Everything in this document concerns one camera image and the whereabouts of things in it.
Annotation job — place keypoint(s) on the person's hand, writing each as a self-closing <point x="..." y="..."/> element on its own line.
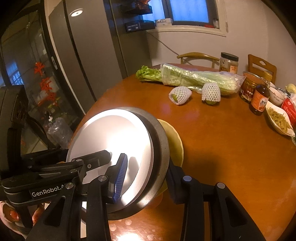
<point x="12" y="220"/>

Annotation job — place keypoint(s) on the grey refrigerator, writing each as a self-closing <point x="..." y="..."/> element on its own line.
<point x="91" y="48"/>

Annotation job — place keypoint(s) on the black box on shelf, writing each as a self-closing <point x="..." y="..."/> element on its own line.
<point x="139" y="25"/>

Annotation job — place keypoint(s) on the red tissue pack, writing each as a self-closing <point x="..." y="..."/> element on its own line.
<point x="288" y="106"/>

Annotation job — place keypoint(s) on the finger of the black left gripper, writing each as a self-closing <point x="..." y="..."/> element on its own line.
<point x="51" y="167"/>

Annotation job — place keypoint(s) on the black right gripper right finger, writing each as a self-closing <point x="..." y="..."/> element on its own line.
<point x="229" y="220"/>

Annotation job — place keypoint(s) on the dark sauce bottle orange label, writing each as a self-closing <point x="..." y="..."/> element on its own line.
<point x="260" y="98"/>

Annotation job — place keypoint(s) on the white dish with vegetables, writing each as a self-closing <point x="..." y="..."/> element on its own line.
<point x="279" y="120"/>

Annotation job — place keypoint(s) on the clear plastic bottle on floor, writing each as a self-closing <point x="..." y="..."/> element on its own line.
<point x="59" y="130"/>

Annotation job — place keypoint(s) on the white bowl red pattern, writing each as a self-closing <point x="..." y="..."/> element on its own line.
<point x="118" y="131"/>

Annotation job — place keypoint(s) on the glass jar black lid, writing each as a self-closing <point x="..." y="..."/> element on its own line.
<point x="228" y="63"/>

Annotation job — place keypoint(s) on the cream shell-shaped plate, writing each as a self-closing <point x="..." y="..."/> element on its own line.
<point x="175" y="143"/>

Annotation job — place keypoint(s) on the foam-netted fruit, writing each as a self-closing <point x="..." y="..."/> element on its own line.
<point x="211" y="93"/>
<point x="180" y="95"/>

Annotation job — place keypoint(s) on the white blue-rimmed bowl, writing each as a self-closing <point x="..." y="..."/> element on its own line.
<point x="277" y="97"/>

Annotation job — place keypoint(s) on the wooden chair cutout back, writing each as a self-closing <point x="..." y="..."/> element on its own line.
<point x="259" y="66"/>

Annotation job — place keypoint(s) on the celery bunch in plastic bag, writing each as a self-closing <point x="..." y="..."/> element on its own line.
<point x="169" y="75"/>

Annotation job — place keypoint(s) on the foam-netted fruit left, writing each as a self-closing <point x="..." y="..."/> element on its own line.
<point x="180" y="95"/>

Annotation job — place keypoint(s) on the wooden chair arched back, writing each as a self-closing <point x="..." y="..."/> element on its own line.
<point x="185" y="58"/>

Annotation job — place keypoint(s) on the foam-netted fruit right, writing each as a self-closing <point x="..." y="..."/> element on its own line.
<point x="211" y="93"/>

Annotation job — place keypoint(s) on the large steel plate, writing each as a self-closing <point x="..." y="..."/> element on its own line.
<point x="159" y="169"/>

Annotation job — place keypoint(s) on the window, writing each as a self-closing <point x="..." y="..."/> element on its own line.
<point x="202" y="16"/>

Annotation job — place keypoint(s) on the yellow-lid glass jar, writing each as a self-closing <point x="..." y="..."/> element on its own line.
<point x="267" y="78"/>

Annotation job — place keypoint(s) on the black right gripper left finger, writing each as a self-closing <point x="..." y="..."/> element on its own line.
<point x="61" y="219"/>

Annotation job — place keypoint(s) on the brown sauce jar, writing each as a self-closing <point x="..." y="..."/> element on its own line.
<point x="249" y="85"/>

